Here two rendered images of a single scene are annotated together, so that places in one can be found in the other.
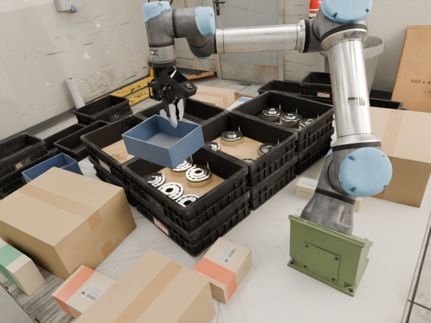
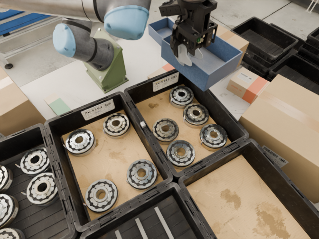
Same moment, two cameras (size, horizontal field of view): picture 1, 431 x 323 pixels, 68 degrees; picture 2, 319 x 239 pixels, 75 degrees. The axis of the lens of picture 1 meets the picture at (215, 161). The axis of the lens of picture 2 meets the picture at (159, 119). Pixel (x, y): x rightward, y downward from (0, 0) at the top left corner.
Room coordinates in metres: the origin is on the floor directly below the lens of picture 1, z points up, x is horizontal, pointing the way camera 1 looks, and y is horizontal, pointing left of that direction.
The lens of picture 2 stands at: (1.41, 0.12, 1.55)
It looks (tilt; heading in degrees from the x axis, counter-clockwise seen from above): 57 degrees down; 190
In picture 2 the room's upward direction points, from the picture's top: straight up
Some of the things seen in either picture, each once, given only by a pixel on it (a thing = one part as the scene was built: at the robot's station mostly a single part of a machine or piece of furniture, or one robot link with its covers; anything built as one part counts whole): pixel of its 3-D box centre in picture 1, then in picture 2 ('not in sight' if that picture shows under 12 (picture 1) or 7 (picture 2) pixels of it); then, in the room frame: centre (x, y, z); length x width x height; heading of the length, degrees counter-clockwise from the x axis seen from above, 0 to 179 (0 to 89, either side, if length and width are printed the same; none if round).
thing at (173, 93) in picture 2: (188, 204); (181, 95); (0.84, 0.11, 0.86); 0.10 x 0.10 x 0.01
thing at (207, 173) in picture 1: (198, 173); (165, 129); (1.02, 0.07, 0.86); 0.10 x 0.10 x 0.01
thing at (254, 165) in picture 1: (238, 136); (104, 149); (1.16, -0.11, 0.92); 0.40 x 0.30 x 0.02; 39
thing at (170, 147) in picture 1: (163, 140); (199, 54); (0.87, 0.15, 1.10); 0.20 x 0.15 x 0.07; 50
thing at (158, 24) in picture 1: (160, 24); not in sight; (0.96, 0.10, 1.42); 0.09 x 0.08 x 0.11; 83
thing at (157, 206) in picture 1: (185, 180); (180, 120); (0.98, 0.12, 0.87); 0.40 x 0.30 x 0.11; 39
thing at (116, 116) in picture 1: (109, 127); not in sight; (2.63, 0.91, 0.37); 0.40 x 0.30 x 0.45; 139
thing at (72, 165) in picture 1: (52, 172); not in sight; (1.26, 0.76, 0.81); 0.20 x 0.15 x 0.07; 135
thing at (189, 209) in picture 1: (182, 168); (182, 113); (0.98, 0.12, 0.92); 0.40 x 0.30 x 0.02; 39
